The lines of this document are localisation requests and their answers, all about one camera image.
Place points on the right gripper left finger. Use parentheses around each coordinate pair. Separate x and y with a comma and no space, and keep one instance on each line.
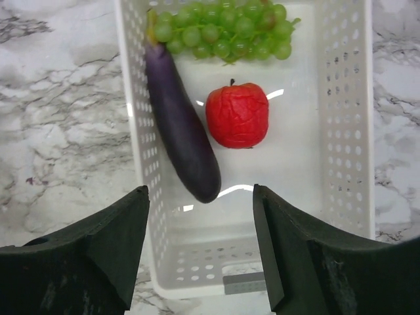
(88,267)

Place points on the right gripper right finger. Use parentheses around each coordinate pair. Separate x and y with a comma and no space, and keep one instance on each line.
(312,267)

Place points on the purple eggplant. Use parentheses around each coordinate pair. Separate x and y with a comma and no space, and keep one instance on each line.
(181,130)

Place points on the green grape bunch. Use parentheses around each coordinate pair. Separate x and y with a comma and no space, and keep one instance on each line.
(253,30)

